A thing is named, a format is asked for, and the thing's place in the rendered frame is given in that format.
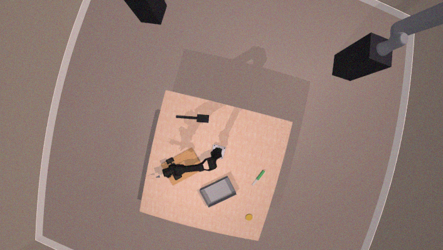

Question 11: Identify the wooden board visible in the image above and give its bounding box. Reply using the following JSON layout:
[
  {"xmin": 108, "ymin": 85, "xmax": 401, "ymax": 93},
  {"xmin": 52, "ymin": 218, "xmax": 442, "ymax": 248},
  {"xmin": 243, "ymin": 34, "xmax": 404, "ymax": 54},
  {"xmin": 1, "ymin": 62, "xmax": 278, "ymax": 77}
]
[{"xmin": 161, "ymin": 148, "xmax": 200, "ymax": 185}]

